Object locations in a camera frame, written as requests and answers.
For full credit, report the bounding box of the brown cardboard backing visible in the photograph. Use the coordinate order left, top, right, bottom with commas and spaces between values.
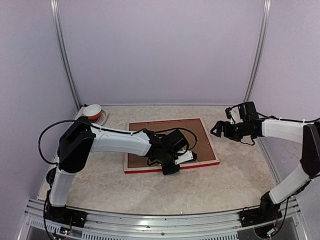
126, 119, 218, 168

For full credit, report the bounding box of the grey round plate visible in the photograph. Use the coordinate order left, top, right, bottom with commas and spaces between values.
90, 110, 110, 126

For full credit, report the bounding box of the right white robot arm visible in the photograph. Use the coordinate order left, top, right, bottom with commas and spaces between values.
210, 118, 320, 205

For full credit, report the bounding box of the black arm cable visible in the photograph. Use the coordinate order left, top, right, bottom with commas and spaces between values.
37, 119, 91, 166
257, 111, 320, 125

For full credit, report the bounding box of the left aluminium post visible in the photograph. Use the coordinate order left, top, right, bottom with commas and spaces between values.
50, 0, 82, 111

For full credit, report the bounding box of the black cylindrical cup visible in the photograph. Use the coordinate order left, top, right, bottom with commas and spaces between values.
46, 167, 57, 188

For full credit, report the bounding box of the aluminium front rail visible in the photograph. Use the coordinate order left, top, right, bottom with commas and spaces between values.
16, 197, 308, 240

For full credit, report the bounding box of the orange white bowl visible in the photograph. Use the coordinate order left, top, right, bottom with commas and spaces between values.
83, 104, 102, 121

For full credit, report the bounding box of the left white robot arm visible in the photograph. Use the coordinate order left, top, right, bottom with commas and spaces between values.
49, 117, 180, 223

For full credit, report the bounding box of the aluminium post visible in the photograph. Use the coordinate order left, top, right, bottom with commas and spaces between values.
50, 0, 82, 111
242, 0, 272, 102

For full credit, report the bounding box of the wooden red picture frame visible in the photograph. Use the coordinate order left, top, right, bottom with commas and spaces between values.
123, 117, 221, 174

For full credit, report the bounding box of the right aluminium post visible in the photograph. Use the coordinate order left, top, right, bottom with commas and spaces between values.
242, 0, 272, 102

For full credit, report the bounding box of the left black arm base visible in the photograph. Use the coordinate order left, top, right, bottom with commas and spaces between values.
43, 195, 88, 228

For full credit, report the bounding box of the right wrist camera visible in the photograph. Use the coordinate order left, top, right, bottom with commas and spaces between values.
225, 101, 259, 124

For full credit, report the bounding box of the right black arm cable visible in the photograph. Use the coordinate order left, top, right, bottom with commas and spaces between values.
257, 111, 320, 125

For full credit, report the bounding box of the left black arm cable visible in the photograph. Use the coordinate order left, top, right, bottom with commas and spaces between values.
37, 119, 91, 166

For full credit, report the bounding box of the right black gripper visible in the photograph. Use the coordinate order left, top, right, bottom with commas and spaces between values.
211, 120, 252, 142

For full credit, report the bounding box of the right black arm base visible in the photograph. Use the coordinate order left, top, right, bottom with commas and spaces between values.
238, 191, 283, 228

